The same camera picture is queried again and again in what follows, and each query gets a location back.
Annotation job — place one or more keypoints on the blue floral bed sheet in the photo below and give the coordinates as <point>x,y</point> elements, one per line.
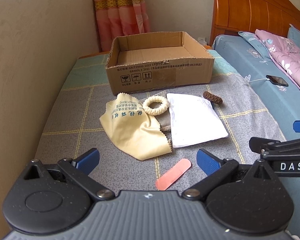
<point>251,58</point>

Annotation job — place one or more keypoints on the orange wooden headboard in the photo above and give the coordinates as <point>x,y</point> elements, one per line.
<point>274,16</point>

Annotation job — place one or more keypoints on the white wall socket charger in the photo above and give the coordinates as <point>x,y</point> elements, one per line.
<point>202,41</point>

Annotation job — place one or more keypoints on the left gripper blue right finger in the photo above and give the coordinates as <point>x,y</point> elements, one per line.
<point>208,162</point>

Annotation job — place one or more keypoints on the blue pillow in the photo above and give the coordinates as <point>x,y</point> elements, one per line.
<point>294,39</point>

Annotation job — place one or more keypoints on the cardboard box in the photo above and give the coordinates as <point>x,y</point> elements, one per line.
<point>151,61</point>

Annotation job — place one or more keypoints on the grey woven cloth bag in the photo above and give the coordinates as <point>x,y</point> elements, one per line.
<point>164,121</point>

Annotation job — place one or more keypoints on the black smartphone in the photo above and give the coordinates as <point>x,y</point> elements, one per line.
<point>278,81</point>

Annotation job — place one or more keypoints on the yellow lens cleaning cloth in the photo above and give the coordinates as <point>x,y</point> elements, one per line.
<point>132,130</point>

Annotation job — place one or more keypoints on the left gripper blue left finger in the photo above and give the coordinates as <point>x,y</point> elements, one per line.
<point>87,162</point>

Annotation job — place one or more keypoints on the pink patterned curtain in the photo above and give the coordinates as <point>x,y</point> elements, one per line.
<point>120,18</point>

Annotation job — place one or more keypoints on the pink floral quilt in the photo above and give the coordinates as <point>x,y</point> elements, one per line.
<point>284,52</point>

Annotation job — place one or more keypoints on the pink adhesive bandage strip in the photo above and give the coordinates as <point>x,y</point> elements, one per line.
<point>173,174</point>

